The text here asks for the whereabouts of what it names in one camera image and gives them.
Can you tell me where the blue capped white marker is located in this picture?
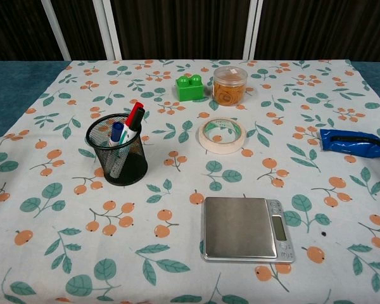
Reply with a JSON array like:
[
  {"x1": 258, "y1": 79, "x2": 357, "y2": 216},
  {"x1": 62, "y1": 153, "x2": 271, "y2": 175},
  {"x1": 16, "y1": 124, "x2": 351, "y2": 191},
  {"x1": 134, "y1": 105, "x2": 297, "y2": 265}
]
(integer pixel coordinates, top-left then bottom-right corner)
[{"x1": 108, "y1": 122, "x2": 126, "y2": 178}]

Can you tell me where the black mesh pen holder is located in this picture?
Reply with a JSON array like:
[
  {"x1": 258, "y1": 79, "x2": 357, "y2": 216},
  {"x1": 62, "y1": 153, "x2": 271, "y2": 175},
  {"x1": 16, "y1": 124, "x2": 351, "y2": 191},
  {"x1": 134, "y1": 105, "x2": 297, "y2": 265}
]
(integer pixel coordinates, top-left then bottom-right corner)
[{"x1": 85, "y1": 113, "x2": 149, "y2": 187}]

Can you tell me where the black capped white marker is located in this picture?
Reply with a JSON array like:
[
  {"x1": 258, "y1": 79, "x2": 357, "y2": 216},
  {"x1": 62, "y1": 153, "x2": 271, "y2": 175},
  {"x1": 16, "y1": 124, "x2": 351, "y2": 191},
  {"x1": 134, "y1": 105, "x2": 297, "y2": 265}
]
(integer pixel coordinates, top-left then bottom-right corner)
[{"x1": 128, "y1": 107, "x2": 146, "y2": 140}]

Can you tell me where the red capped white marker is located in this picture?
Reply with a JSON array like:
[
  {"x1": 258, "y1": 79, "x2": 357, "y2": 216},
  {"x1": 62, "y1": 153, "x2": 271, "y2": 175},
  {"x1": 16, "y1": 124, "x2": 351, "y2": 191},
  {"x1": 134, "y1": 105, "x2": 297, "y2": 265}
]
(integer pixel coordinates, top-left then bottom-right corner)
[{"x1": 118, "y1": 101, "x2": 145, "y2": 146}]

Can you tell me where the beige masking tape roll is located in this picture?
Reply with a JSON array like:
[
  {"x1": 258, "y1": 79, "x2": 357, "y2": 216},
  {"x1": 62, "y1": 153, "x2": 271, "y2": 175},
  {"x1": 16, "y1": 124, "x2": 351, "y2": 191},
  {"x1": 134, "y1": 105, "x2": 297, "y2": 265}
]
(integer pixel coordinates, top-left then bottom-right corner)
[{"x1": 198, "y1": 117, "x2": 247, "y2": 155}]

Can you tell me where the floral fruit print tablecloth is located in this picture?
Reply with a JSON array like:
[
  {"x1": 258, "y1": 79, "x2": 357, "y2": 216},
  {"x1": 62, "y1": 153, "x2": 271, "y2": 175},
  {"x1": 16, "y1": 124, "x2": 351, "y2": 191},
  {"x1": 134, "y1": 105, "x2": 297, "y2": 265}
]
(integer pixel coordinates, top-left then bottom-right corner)
[{"x1": 0, "y1": 58, "x2": 380, "y2": 304}]

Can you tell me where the green toy building brick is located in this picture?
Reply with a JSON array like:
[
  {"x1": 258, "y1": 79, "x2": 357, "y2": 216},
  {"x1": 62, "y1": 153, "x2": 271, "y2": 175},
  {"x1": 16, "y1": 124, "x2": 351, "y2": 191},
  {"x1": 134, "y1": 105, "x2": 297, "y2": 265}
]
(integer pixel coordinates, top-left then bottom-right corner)
[{"x1": 175, "y1": 73, "x2": 205, "y2": 103}]

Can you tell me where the clear jar of rubber bands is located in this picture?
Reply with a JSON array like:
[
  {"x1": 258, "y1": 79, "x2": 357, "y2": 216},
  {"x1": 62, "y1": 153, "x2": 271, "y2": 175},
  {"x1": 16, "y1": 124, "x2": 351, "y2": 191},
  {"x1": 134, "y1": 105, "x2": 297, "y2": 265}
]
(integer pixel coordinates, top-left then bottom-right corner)
[{"x1": 212, "y1": 65, "x2": 248, "y2": 106}]

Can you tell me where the silver digital pocket scale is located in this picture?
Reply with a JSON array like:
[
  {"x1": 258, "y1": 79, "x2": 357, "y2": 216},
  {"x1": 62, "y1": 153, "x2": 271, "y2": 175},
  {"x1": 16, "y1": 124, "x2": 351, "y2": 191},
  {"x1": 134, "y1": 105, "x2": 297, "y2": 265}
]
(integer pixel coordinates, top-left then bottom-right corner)
[{"x1": 201, "y1": 196, "x2": 296, "y2": 264}]

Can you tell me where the blue foil pouch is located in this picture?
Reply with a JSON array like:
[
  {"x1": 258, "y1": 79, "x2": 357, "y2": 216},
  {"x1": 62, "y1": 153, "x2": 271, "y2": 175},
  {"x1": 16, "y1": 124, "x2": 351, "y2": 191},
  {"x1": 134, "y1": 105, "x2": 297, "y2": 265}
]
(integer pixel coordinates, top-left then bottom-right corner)
[{"x1": 319, "y1": 129, "x2": 380, "y2": 161}]

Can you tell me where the double white frame post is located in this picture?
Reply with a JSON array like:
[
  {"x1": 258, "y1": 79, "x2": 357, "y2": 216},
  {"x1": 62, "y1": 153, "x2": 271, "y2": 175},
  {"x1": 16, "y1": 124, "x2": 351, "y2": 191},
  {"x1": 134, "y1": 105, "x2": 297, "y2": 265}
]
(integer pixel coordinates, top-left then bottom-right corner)
[{"x1": 92, "y1": 0, "x2": 124, "y2": 60}]

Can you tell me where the thin white frame post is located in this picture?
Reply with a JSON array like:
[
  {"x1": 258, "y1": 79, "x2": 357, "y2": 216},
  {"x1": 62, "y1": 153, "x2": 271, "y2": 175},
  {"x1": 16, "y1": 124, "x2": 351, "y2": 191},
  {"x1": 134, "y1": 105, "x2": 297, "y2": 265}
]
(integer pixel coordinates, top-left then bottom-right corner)
[{"x1": 40, "y1": 0, "x2": 72, "y2": 61}]

